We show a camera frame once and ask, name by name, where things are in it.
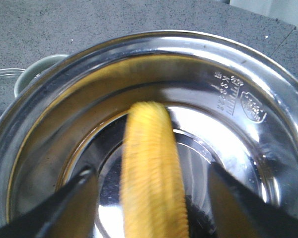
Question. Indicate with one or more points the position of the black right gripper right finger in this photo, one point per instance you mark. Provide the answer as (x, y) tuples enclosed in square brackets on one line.
[(239, 213)]

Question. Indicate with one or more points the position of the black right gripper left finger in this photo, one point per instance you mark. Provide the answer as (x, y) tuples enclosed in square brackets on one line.
[(68, 213)]

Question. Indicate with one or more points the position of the yellow corn cob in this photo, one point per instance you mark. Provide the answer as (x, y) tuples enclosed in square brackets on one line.
[(152, 191)]

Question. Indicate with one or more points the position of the glass pot lid steel rim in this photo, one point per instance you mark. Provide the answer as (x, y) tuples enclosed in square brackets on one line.
[(11, 74)]

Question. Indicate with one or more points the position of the light green electric cooking pot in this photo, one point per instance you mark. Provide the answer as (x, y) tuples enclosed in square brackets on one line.
[(229, 104)]

